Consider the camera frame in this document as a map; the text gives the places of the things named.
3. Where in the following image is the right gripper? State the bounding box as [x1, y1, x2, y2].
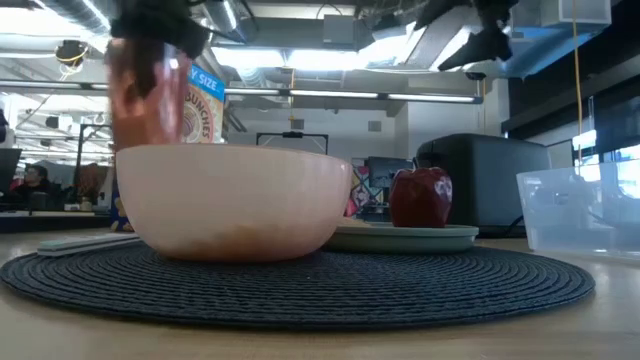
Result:
[414, 0, 521, 72]

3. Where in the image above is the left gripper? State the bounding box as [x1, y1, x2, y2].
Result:
[109, 0, 212, 99]

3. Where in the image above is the Honey Bunches cereal box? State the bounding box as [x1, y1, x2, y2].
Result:
[109, 63, 227, 234]

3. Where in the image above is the pink translucent cup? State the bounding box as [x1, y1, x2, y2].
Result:
[106, 37, 194, 151]

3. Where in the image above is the pink bowl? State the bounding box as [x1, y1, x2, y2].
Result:
[114, 143, 354, 264]

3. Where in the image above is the red apple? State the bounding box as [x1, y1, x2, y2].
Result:
[388, 166, 454, 229]

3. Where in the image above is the grey ceiling box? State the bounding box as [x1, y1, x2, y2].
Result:
[322, 13, 362, 51]

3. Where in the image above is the long ceiling light fixture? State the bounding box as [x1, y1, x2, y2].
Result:
[224, 87, 484, 105]

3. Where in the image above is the black toaster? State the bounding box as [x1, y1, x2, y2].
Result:
[415, 133, 551, 239]

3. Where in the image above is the dark monitor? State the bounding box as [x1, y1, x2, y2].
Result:
[367, 156, 416, 190]

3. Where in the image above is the person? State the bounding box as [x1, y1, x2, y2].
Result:
[10, 164, 65, 212]

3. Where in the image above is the colourful patchwork quilt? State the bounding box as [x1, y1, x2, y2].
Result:
[344, 158, 375, 219]

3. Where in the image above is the pale green cutlery piece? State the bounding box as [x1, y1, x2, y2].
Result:
[36, 232, 142, 251]

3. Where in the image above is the clear plastic container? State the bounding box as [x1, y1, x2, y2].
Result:
[516, 158, 640, 259]

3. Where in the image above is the green plate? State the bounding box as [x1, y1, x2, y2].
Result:
[322, 222, 480, 255]

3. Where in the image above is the dark round woven placemat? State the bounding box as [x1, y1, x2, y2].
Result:
[0, 242, 596, 332]

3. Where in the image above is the silver ceiling duct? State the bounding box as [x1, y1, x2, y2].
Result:
[201, 0, 247, 44]

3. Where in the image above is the black frame stand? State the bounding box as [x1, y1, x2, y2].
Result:
[255, 131, 330, 157]

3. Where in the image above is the black toaster cable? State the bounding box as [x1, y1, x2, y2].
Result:
[499, 215, 526, 239]

